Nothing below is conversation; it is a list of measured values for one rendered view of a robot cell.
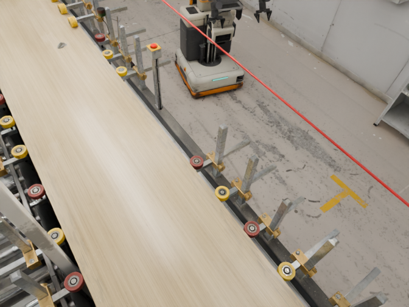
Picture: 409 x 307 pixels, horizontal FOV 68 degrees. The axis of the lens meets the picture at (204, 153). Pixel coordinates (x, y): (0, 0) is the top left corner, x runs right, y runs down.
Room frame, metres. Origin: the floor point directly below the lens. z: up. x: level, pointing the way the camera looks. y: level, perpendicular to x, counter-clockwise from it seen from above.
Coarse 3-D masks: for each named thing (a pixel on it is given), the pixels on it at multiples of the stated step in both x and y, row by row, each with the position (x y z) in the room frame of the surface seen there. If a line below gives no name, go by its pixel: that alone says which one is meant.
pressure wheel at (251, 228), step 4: (248, 224) 0.67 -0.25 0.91; (252, 224) 0.67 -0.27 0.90; (256, 224) 0.67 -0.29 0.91; (244, 228) 0.65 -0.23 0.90; (248, 228) 0.65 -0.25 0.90; (252, 228) 0.65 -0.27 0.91; (256, 228) 0.65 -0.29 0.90; (248, 232) 0.63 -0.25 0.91; (252, 232) 0.63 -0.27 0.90; (256, 232) 0.63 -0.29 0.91; (252, 236) 0.61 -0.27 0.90
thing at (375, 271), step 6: (372, 270) 0.51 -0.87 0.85; (378, 270) 0.51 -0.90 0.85; (366, 276) 0.48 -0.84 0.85; (372, 276) 0.49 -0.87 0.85; (360, 282) 0.45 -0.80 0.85; (366, 282) 0.45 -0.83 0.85; (354, 288) 0.42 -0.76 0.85; (360, 288) 0.42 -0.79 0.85; (348, 294) 0.39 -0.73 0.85; (354, 294) 0.39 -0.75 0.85; (348, 300) 0.36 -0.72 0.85; (336, 306) 0.33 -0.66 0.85
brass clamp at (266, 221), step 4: (260, 216) 0.76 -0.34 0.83; (268, 216) 0.77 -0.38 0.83; (260, 220) 0.75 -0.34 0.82; (264, 220) 0.74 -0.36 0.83; (268, 220) 0.74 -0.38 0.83; (264, 224) 0.72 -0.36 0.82; (268, 224) 0.72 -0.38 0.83; (268, 228) 0.70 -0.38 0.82; (268, 232) 0.69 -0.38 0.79; (272, 232) 0.68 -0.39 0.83; (276, 232) 0.68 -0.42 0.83; (280, 232) 0.68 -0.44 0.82; (272, 236) 0.66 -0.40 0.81; (276, 236) 0.66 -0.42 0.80
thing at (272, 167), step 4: (272, 164) 1.10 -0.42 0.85; (268, 168) 1.07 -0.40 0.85; (272, 168) 1.08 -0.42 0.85; (260, 172) 1.04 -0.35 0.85; (264, 172) 1.04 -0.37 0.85; (268, 172) 1.06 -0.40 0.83; (256, 176) 1.01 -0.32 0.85; (260, 176) 1.01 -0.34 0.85; (256, 180) 1.00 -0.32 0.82; (232, 188) 0.91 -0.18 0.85; (236, 188) 0.91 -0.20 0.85; (232, 192) 0.88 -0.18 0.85; (236, 192) 0.90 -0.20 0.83
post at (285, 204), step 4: (284, 200) 0.71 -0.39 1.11; (288, 200) 0.71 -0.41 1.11; (284, 204) 0.69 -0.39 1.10; (288, 204) 0.69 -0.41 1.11; (280, 208) 0.70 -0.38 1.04; (284, 208) 0.69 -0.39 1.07; (288, 208) 0.70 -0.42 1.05; (276, 212) 0.71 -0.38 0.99; (280, 212) 0.69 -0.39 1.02; (284, 212) 0.68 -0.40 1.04; (276, 216) 0.70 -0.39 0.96; (280, 216) 0.69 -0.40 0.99; (284, 216) 0.70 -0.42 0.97; (272, 220) 0.71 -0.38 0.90; (276, 220) 0.69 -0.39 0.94; (280, 220) 0.69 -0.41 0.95; (272, 224) 0.70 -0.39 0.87; (276, 224) 0.68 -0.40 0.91; (272, 228) 0.69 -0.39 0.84; (276, 228) 0.70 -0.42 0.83; (268, 236) 0.69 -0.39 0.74
